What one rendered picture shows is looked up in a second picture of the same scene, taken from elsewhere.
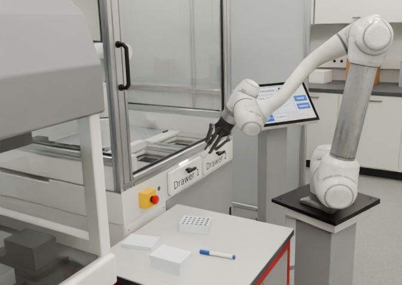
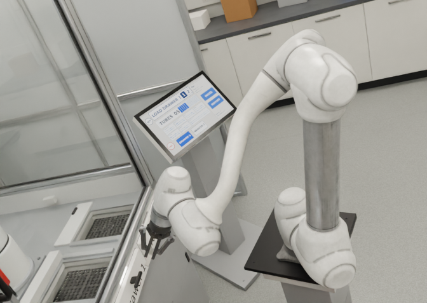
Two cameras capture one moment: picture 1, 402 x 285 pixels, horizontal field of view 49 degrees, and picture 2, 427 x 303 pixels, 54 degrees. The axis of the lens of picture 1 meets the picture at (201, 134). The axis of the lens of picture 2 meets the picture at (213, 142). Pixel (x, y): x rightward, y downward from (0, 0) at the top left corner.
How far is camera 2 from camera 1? 91 cm
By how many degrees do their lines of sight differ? 19
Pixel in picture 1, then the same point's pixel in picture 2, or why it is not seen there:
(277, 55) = (157, 41)
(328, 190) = (326, 277)
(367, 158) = not seen: hidden behind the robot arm
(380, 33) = (343, 84)
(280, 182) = not seen: hidden behind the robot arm
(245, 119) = (196, 243)
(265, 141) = (190, 157)
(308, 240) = (301, 294)
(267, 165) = (202, 180)
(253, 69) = (135, 63)
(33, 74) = not seen: outside the picture
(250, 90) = (181, 187)
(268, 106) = (216, 209)
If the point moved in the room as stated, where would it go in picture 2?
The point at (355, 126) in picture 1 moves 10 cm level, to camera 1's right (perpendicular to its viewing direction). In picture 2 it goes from (333, 192) to (361, 176)
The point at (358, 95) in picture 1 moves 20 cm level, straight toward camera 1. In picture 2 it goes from (328, 159) to (352, 204)
